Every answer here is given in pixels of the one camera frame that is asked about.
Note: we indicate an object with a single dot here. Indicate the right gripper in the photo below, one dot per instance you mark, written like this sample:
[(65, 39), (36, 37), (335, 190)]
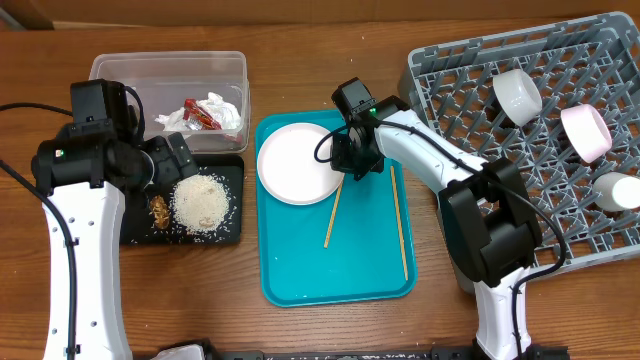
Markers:
[(346, 157)]

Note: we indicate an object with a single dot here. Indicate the brown food scrap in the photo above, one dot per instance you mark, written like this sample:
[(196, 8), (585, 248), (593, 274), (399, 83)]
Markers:
[(160, 211)]

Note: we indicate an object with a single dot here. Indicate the white napkin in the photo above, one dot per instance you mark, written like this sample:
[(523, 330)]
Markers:
[(174, 122)]

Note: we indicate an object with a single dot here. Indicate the teal serving tray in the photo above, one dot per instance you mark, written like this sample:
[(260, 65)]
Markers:
[(363, 260)]

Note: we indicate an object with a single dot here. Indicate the black tray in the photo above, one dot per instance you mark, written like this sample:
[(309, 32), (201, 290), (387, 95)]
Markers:
[(230, 170)]

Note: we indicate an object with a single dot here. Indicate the white rice pile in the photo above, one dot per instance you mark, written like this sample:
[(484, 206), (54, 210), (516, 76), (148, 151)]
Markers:
[(201, 202)]

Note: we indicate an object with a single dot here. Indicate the red foil wrapper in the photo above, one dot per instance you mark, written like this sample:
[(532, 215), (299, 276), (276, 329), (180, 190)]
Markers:
[(213, 113)]

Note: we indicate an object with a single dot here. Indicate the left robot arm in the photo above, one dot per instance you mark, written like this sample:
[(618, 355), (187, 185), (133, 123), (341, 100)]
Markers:
[(84, 176)]

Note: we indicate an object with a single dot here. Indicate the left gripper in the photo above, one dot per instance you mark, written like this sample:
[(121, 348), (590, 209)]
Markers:
[(170, 170)]

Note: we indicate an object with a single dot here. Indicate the clear plastic bin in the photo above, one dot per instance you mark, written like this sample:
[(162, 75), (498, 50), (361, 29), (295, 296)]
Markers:
[(164, 80)]

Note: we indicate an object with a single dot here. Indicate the grey dish rack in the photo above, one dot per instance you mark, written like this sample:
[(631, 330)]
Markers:
[(587, 61)]

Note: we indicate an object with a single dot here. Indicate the grey bowl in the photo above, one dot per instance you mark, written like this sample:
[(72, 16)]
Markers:
[(518, 96)]

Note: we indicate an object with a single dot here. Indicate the wooden chopstick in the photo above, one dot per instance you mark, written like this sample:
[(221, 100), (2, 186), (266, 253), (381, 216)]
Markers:
[(333, 215), (399, 222)]

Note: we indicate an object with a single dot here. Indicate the white cup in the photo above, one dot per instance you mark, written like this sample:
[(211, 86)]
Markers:
[(618, 192)]

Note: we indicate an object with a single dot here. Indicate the white plate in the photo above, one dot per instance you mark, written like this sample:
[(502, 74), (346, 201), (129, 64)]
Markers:
[(288, 169)]

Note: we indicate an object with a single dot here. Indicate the white bowl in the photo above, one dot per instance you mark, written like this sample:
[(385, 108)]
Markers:
[(586, 131)]

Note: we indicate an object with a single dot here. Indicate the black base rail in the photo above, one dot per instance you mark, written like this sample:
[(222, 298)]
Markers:
[(204, 349)]

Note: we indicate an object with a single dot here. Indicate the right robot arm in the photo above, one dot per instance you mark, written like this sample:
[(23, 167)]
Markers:
[(489, 225)]

